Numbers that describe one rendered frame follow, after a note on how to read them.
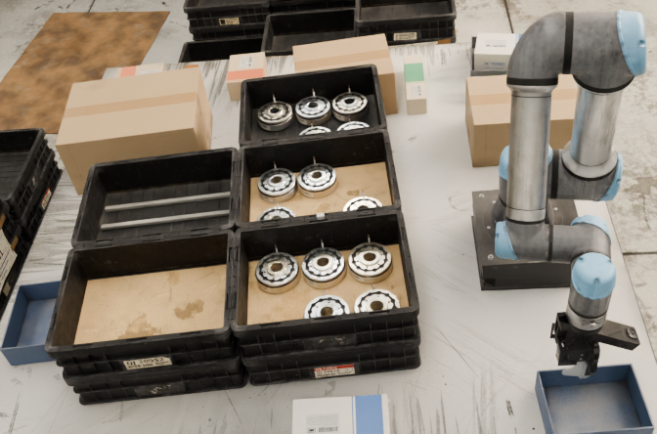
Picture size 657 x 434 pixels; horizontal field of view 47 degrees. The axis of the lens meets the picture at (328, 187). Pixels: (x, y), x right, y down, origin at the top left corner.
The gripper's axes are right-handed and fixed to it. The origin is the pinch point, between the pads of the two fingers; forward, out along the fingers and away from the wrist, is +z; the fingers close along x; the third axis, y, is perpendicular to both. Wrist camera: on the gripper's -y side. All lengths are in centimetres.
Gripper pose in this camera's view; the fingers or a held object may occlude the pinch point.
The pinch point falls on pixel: (583, 371)
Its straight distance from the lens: 176.7
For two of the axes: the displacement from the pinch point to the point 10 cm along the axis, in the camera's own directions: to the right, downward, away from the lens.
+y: -9.9, 0.9, 0.6
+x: 0.2, 6.9, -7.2
